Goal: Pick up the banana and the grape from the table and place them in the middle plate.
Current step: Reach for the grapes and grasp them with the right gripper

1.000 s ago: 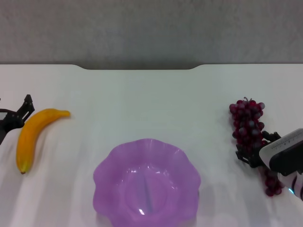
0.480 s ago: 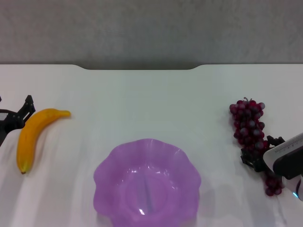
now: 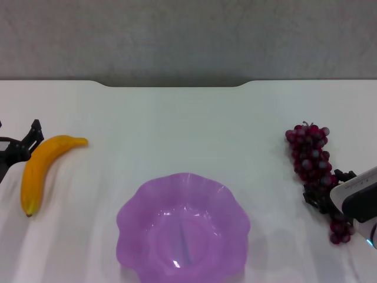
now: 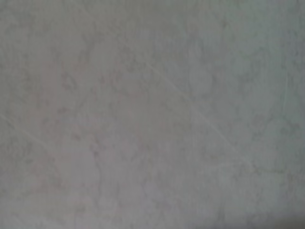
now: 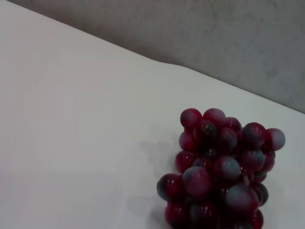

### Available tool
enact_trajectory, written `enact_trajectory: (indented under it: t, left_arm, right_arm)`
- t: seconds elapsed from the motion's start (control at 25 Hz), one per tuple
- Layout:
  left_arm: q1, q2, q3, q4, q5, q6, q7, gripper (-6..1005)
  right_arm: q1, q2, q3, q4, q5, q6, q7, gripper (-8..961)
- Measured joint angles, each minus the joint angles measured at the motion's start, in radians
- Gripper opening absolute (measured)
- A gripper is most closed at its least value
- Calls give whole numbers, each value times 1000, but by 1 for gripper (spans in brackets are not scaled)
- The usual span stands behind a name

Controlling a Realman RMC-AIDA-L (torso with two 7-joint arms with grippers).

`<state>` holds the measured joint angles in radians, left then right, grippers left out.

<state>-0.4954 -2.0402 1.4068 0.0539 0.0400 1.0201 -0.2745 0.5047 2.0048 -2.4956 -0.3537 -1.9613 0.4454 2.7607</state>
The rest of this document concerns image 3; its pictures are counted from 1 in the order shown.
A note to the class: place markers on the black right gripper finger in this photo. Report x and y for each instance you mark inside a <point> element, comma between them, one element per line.
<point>318,199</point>
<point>344,176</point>

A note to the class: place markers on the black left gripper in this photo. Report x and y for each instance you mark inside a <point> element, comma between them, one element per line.
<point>11,151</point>

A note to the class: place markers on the yellow banana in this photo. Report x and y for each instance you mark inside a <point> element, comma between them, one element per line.
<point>35,168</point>

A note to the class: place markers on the dark red grape bunch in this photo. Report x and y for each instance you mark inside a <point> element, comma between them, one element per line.
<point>309,153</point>

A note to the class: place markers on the silver vented right wrist housing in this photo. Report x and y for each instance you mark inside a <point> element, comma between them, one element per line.
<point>359,191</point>

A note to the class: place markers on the purple translucent wavy bowl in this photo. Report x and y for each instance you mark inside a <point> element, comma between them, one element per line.
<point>165,206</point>

